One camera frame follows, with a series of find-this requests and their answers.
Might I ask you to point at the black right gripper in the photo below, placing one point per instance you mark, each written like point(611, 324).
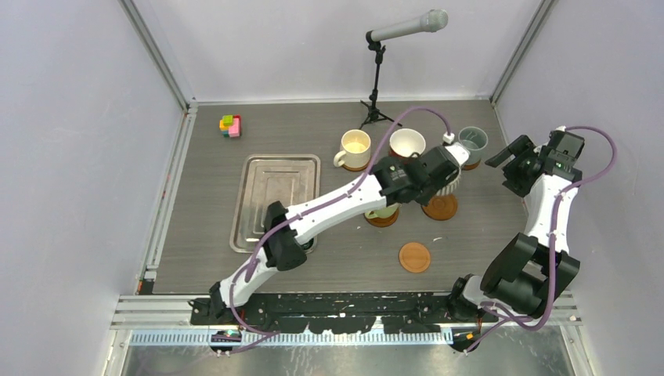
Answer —
point(515, 183)

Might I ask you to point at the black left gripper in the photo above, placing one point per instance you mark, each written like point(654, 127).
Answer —
point(426, 197)

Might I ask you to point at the grey ribbed mug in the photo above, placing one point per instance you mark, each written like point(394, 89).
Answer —
point(451, 186)

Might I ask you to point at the brown ridged wooden coaster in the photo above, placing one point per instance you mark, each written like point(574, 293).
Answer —
point(441, 207)
point(355, 169)
point(382, 222)
point(469, 167)

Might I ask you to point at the white bowl cup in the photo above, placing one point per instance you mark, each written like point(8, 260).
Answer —
point(405, 142)

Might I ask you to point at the grey-blue mug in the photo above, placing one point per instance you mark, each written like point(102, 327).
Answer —
point(475, 140)

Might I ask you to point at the light green cup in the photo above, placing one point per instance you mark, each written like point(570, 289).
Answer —
point(383, 213)

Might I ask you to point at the cream mug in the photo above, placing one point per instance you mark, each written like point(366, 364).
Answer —
point(355, 149)

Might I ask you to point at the light wooden coaster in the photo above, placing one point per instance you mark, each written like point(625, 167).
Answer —
point(414, 257)

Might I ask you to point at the silver metal tray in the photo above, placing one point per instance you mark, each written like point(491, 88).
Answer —
point(265, 178)

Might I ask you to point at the dark green patterned mug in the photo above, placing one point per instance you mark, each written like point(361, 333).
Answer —
point(305, 248)

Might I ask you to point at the silver microphone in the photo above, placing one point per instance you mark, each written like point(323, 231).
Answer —
point(431, 22)

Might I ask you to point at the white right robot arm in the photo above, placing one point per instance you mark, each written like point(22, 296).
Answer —
point(535, 267)

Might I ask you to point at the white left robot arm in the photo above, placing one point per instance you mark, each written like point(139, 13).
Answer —
point(389, 180)

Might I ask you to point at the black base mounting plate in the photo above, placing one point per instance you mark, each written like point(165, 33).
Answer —
point(339, 313)

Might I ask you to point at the colourful block puzzle cube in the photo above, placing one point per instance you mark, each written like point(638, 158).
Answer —
point(231, 126)

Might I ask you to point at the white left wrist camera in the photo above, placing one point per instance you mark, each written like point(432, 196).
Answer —
point(459, 153)

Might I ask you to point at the aluminium front rail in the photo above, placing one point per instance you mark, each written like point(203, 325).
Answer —
point(162, 320)

